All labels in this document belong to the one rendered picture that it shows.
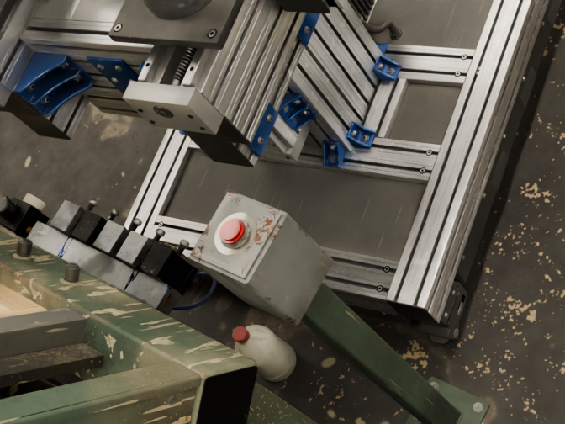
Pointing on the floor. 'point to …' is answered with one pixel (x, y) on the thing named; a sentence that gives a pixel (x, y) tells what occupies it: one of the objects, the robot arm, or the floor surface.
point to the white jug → (266, 352)
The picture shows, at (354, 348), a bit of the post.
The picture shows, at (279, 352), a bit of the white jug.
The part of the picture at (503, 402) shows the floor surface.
